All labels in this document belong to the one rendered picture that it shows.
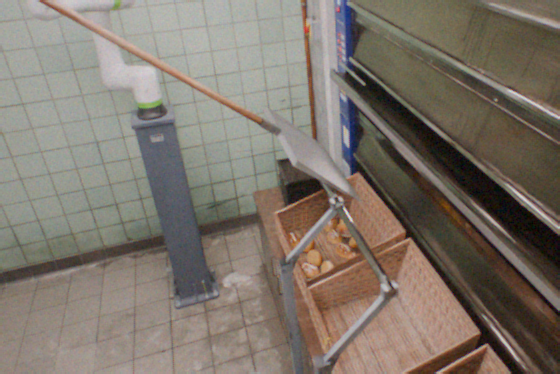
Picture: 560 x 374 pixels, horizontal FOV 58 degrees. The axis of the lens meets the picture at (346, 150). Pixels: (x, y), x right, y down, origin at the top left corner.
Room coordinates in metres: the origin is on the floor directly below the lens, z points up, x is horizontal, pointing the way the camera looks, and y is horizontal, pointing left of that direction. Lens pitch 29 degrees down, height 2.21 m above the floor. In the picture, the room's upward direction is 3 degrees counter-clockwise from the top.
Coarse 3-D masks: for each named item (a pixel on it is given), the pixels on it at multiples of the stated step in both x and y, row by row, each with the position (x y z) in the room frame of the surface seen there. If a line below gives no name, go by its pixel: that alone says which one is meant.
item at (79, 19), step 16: (48, 0) 1.62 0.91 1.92; (80, 16) 1.65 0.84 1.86; (96, 32) 1.65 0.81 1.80; (112, 32) 1.68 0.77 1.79; (128, 48) 1.68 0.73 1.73; (160, 64) 1.71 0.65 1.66; (192, 80) 1.75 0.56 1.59; (208, 96) 1.77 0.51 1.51; (224, 96) 1.79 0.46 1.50; (240, 112) 1.79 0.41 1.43
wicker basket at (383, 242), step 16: (352, 176) 2.23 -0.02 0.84; (320, 192) 2.17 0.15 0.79; (336, 192) 2.20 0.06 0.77; (368, 192) 2.10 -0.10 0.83; (288, 208) 2.11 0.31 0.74; (304, 208) 2.14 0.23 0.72; (320, 208) 2.17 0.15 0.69; (352, 208) 2.20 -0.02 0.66; (368, 208) 2.05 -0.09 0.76; (384, 208) 1.93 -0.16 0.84; (288, 224) 2.11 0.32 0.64; (304, 224) 2.14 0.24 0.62; (336, 224) 2.16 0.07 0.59; (368, 224) 2.01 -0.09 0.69; (384, 224) 1.89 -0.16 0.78; (400, 224) 1.79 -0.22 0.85; (288, 240) 1.86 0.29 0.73; (320, 240) 2.03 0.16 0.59; (368, 240) 1.97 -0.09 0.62; (384, 240) 1.85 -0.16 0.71; (400, 240) 1.73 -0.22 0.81; (304, 256) 1.91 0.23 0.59; (336, 256) 1.90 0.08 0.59; (384, 256) 1.70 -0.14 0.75; (320, 272) 1.80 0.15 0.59; (336, 272) 1.63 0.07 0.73; (304, 288) 1.63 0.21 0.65; (368, 288) 1.68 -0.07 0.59
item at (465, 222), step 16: (384, 144) 2.01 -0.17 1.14; (400, 160) 1.84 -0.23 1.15; (416, 176) 1.71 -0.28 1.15; (432, 192) 1.58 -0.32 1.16; (448, 208) 1.47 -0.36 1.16; (464, 224) 1.37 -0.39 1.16; (480, 240) 1.27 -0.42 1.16; (496, 256) 1.19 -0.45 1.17; (512, 272) 1.11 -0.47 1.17; (528, 288) 1.04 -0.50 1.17; (544, 304) 0.98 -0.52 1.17
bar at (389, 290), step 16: (336, 208) 1.49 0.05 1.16; (320, 224) 1.50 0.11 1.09; (352, 224) 1.38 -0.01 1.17; (304, 240) 1.49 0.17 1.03; (288, 256) 1.48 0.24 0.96; (368, 256) 1.21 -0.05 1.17; (288, 272) 1.45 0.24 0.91; (384, 272) 1.14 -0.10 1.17; (288, 288) 1.45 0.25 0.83; (384, 288) 1.07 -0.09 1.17; (288, 304) 1.44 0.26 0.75; (384, 304) 1.06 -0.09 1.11; (288, 320) 1.44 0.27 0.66; (368, 320) 1.05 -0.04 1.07; (352, 336) 1.03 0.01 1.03; (336, 352) 1.01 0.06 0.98; (320, 368) 0.99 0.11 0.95
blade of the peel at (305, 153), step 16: (272, 112) 2.12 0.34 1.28; (288, 128) 2.07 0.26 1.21; (288, 144) 1.73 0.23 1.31; (304, 144) 1.98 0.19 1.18; (320, 144) 2.17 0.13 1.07; (304, 160) 1.74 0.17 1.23; (320, 160) 1.89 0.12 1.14; (320, 176) 1.62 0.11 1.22; (336, 176) 1.80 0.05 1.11; (352, 192) 1.72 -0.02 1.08
